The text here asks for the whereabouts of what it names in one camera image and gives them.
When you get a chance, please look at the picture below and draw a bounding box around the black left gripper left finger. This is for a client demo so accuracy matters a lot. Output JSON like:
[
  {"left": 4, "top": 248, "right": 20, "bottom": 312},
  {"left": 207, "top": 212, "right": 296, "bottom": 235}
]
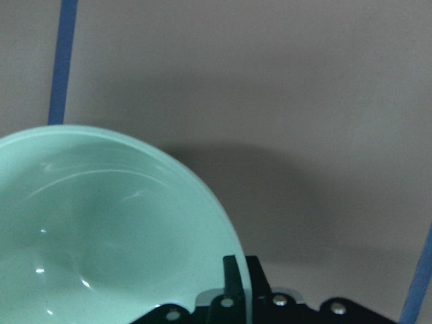
[{"left": 134, "top": 255, "right": 250, "bottom": 323}]

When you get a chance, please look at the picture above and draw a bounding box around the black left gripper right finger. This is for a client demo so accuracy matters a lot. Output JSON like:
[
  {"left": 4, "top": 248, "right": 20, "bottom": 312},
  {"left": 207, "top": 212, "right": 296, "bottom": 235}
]
[{"left": 246, "top": 256, "right": 394, "bottom": 324}]

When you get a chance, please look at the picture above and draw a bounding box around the green bowl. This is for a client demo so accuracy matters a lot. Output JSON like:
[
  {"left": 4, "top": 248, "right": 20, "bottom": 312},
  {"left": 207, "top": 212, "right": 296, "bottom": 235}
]
[{"left": 1, "top": 126, "right": 252, "bottom": 323}]

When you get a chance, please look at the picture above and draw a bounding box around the brown paper table mat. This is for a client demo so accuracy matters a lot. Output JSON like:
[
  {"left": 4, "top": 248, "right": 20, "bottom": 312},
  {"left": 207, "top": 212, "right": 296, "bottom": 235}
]
[{"left": 1, "top": 1, "right": 431, "bottom": 323}]

